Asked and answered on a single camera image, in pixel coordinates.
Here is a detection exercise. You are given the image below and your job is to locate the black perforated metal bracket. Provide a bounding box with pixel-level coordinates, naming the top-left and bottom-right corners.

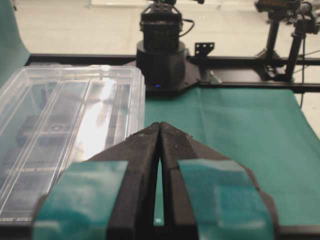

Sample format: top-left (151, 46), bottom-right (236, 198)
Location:
top-left (194, 42), bottom-right (215, 58)

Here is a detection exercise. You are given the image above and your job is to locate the black table frame rail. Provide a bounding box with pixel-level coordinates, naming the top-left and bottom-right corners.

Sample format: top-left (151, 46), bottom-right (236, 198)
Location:
top-left (26, 53), bottom-right (320, 97)

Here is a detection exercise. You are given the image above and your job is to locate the black depth camera carton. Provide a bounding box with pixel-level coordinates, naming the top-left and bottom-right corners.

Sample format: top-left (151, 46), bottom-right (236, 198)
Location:
top-left (16, 115), bottom-right (71, 148)

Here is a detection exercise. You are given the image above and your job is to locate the green table cloth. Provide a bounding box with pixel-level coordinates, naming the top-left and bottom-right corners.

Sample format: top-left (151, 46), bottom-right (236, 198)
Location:
top-left (145, 88), bottom-right (320, 226)

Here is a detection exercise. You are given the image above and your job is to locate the black camera stand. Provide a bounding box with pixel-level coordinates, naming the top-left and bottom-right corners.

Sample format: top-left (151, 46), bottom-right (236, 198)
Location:
top-left (254, 0), bottom-right (301, 62)
top-left (262, 4), bottom-right (316, 82)

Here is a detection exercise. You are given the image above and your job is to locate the left gripper black right finger green tape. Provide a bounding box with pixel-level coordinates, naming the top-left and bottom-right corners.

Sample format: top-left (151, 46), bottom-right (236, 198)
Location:
top-left (159, 122), bottom-right (279, 240)

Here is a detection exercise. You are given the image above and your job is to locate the clear plastic box lid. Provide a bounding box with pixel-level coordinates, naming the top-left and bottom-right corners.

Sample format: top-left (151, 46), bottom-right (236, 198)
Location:
top-left (0, 65), bottom-right (145, 226)

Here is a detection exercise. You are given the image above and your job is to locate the green backdrop cloth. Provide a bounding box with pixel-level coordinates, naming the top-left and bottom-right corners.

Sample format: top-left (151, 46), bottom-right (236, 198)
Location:
top-left (0, 0), bottom-right (31, 86)

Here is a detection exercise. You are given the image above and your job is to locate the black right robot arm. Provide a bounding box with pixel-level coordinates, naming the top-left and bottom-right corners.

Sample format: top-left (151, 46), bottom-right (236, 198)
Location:
top-left (136, 0), bottom-right (278, 240)

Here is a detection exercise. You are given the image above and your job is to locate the left gripper black left finger green tape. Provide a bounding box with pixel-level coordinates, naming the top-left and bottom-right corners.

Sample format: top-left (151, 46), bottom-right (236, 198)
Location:
top-left (31, 122), bottom-right (160, 240)

